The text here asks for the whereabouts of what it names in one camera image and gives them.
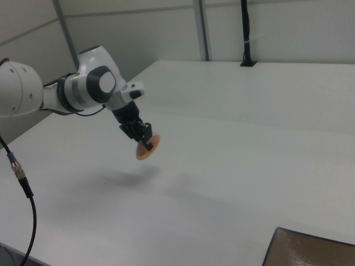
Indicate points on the black gripper silver flange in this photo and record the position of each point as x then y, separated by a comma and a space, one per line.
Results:
127, 113

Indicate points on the round sugared orange bread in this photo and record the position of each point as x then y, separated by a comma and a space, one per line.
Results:
142, 154

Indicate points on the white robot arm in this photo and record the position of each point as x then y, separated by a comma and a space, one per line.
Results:
91, 80

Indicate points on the grey partition corner post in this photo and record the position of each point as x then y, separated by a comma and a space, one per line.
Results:
202, 27

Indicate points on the brown square ceramic plate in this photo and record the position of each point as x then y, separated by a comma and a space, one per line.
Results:
310, 249

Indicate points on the black camera pole with base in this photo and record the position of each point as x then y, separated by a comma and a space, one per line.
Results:
246, 33

